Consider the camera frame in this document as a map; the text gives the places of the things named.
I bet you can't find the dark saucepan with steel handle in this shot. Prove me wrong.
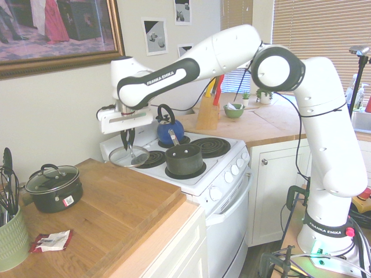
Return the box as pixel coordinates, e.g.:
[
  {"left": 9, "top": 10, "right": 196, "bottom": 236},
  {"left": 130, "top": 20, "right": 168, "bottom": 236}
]
[{"left": 164, "top": 129, "right": 203, "bottom": 177}]

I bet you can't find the red emergency stop button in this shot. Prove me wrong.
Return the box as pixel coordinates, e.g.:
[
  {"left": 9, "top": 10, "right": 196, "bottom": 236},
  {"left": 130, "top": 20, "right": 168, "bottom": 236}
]
[{"left": 358, "top": 187, "right": 371, "bottom": 204}]

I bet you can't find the white cabinet with knob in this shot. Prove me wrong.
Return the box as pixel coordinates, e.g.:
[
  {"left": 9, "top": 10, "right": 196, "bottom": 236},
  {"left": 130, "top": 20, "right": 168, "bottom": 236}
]
[{"left": 248, "top": 138, "right": 312, "bottom": 247}]

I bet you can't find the clear plastic bottle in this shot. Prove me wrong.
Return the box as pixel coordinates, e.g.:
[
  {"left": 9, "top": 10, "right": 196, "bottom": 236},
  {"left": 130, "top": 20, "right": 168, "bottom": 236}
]
[{"left": 344, "top": 74, "right": 359, "bottom": 105}]

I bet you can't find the narrow window blind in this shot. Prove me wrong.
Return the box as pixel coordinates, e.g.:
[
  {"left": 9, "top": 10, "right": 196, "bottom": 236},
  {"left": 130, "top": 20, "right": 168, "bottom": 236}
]
[{"left": 220, "top": 0, "right": 254, "bottom": 94}]

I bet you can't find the black green table clamp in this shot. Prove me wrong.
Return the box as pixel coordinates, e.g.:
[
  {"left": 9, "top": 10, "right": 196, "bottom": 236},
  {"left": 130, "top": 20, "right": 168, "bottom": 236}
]
[{"left": 286, "top": 185, "right": 311, "bottom": 210}]

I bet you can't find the white drawer cabinet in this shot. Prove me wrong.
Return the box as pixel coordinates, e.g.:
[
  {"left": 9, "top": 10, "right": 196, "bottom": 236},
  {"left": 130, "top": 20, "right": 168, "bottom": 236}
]
[{"left": 110, "top": 204, "right": 210, "bottom": 278}]

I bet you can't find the black wire whisk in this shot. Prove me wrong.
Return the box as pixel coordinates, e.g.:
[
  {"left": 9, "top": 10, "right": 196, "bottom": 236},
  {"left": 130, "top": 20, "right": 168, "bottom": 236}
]
[{"left": 0, "top": 166, "right": 21, "bottom": 217}]

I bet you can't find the black metal table clamp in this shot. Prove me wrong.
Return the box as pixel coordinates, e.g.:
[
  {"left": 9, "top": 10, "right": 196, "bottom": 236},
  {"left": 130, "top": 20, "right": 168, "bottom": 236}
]
[{"left": 259, "top": 244, "right": 294, "bottom": 278}]

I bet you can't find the large white oven knob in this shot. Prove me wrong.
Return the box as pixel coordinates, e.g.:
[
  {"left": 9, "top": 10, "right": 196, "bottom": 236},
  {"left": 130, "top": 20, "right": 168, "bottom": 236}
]
[{"left": 208, "top": 186, "right": 223, "bottom": 202}]

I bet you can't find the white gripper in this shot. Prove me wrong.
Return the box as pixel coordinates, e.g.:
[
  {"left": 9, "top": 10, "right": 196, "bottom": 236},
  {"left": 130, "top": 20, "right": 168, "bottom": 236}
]
[{"left": 97, "top": 107, "right": 155, "bottom": 152}]

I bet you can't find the green ribbed utensil holder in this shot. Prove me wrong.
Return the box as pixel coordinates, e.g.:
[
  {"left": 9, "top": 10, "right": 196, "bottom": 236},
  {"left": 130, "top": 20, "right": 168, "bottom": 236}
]
[{"left": 0, "top": 204, "right": 31, "bottom": 269}]

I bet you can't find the green bowl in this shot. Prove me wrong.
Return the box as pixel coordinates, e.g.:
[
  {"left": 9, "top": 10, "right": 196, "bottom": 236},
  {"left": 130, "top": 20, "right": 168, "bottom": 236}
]
[{"left": 223, "top": 103, "right": 246, "bottom": 119}]

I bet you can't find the glass lid with steel handle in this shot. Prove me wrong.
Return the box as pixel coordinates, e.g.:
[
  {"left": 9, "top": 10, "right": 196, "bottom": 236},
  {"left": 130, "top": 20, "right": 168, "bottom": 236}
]
[{"left": 108, "top": 144, "right": 151, "bottom": 168}]

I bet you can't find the wooden knife block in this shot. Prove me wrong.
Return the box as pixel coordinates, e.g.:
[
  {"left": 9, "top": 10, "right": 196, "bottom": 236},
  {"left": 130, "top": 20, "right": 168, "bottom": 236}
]
[{"left": 195, "top": 94, "right": 221, "bottom": 131}]

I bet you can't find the red snack wrapper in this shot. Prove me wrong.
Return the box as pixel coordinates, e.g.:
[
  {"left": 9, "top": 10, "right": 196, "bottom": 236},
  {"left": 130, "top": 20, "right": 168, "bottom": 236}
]
[{"left": 28, "top": 229, "right": 74, "bottom": 254}]

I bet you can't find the red knife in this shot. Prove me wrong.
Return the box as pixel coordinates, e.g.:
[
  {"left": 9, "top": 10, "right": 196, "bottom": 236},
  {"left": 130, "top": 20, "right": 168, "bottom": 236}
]
[{"left": 213, "top": 74, "right": 225, "bottom": 107}]

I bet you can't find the metal sink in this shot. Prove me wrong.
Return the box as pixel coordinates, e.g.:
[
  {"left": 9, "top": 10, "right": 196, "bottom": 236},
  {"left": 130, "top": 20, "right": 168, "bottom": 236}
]
[{"left": 351, "top": 111, "right": 371, "bottom": 134}]

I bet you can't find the glass lid with black handle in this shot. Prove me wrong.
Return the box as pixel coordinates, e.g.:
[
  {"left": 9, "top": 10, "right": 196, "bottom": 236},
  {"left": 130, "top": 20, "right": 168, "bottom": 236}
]
[{"left": 25, "top": 163, "right": 80, "bottom": 194}]

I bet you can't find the camera on black stand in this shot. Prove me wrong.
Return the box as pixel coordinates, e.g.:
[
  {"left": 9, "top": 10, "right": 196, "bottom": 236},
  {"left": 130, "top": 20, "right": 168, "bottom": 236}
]
[{"left": 347, "top": 45, "right": 371, "bottom": 118}]

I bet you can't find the trailing plant in white pot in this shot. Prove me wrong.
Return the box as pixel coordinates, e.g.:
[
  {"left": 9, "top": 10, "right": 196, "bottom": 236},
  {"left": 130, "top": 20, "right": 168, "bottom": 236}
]
[{"left": 255, "top": 88, "right": 274, "bottom": 105}]

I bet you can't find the clear pump soap bottle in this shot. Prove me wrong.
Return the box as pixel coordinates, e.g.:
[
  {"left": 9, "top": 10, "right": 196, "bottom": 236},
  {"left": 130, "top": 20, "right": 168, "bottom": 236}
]
[{"left": 356, "top": 83, "right": 370, "bottom": 109}]

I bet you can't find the gold framed painting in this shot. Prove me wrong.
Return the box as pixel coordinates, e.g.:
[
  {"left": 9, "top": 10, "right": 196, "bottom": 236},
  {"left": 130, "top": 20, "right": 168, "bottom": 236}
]
[{"left": 0, "top": 0, "right": 126, "bottom": 81}]

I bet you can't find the white electric stove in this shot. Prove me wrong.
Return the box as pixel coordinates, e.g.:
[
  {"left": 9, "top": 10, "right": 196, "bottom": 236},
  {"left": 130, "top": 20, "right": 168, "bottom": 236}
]
[{"left": 99, "top": 127, "right": 253, "bottom": 278}]

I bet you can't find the large black coil burner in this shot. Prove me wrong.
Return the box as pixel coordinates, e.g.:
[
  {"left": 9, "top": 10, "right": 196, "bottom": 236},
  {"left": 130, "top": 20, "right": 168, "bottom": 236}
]
[{"left": 191, "top": 137, "right": 232, "bottom": 159}]

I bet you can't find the large brown wooden board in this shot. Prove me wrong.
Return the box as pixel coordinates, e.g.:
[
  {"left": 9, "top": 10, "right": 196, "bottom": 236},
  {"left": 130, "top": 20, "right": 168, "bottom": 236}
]
[{"left": 0, "top": 158, "right": 186, "bottom": 278}]

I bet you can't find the white oven door handle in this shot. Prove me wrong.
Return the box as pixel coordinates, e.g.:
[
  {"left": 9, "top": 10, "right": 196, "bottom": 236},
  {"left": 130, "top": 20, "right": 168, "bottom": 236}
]
[{"left": 205, "top": 170, "right": 253, "bottom": 227}]

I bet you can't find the black pot with price tag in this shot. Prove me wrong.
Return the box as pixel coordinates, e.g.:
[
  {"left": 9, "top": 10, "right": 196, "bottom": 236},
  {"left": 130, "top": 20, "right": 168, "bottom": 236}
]
[{"left": 27, "top": 176, "right": 83, "bottom": 214}]

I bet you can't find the large printed photo sheet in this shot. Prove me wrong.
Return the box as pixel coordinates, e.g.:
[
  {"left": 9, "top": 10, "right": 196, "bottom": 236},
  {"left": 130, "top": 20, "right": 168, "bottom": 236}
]
[{"left": 141, "top": 17, "right": 169, "bottom": 57}]

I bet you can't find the wide wooden window blind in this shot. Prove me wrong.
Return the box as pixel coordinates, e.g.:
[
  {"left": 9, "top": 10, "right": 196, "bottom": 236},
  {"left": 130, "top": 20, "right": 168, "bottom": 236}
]
[{"left": 272, "top": 0, "right": 371, "bottom": 95}]

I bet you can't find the blue kettle with black handle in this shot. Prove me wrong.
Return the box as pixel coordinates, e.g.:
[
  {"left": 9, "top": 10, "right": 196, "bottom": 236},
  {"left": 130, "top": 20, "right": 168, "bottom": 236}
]
[{"left": 156, "top": 103, "right": 186, "bottom": 146}]

